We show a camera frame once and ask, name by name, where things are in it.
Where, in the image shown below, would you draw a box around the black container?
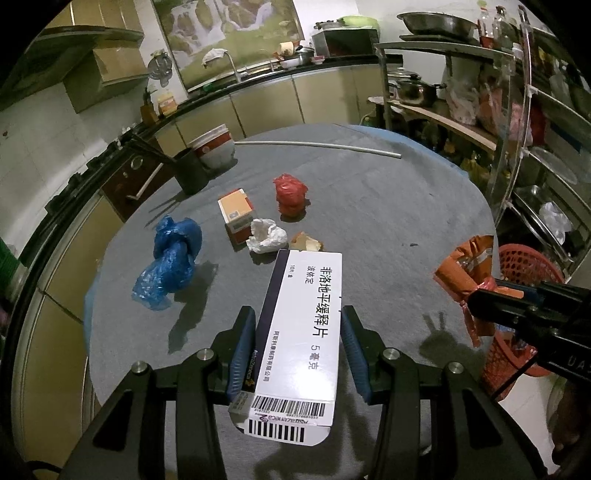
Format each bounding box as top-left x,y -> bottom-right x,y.
173,148 -> 211,195

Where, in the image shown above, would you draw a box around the red plastic basket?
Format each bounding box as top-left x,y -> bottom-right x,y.
480,244 -> 566,393

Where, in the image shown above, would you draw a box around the small brown wrapper scrap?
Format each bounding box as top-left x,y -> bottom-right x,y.
289,232 -> 324,252

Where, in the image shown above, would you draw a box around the metal faucet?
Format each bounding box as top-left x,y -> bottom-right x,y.
222,48 -> 242,84

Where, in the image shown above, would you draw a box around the white plastic bag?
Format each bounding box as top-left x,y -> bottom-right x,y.
539,202 -> 573,245

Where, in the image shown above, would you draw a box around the black cable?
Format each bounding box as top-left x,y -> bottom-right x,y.
489,351 -> 532,398

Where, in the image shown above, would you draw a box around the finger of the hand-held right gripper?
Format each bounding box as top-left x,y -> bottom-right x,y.
467,288 -> 552,334
482,278 -> 561,301

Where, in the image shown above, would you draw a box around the white tissue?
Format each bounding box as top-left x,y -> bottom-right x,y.
246,218 -> 290,254

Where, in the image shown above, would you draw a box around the red plastic bag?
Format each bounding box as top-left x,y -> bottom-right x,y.
273,174 -> 308,217

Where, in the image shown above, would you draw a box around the steel box appliance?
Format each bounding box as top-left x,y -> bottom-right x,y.
311,28 -> 377,63

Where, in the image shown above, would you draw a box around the orange snack wrapper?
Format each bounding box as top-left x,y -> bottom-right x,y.
433,235 -> 497,348

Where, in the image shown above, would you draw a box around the metal storage rack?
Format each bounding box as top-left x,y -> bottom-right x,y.
374,7 -> 591,287

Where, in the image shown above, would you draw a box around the steel basin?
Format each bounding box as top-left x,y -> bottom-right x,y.
397,11 -> 478,40

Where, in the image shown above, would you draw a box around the steel pot with lid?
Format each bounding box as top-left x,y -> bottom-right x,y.
390,71 -> 446,108

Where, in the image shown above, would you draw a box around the person's right forearm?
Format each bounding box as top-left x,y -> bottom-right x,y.
549,376 -> 591,462

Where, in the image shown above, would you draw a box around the stack of paper bowls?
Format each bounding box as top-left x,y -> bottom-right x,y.
188,124 -> 235,171

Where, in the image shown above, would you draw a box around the kitchen counter cabinets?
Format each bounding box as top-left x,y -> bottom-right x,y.
154,55 -> 402,153

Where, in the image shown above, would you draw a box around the red capped bottle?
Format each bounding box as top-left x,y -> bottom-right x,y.
478,2 -> 497,47

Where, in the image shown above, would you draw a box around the small orange box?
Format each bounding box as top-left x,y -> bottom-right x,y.
218,188 -> 256,243

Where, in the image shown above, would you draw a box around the beige wall cabinet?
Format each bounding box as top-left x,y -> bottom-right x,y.
65,46 -> 148,114

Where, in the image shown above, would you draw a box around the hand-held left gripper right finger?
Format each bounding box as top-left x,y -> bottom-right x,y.
341,305 -> 550,480

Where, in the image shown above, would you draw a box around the white plastic rod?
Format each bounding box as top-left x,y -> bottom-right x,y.
235,140 -> 402,160

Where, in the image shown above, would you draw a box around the waterfall wall poster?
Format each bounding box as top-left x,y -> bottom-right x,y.
152,0 -> 305,90

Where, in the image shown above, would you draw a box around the hanging metal strainer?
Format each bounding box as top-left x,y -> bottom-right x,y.
148,50 -> 172,86

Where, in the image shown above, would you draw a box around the blue plastic bag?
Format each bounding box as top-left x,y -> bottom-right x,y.
133,216 -> 203,311

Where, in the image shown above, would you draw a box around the white medicine box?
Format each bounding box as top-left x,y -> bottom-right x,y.
229,249 -> 343,448

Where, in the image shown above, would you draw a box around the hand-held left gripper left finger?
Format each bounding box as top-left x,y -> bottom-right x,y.
60,305 -> 257,480

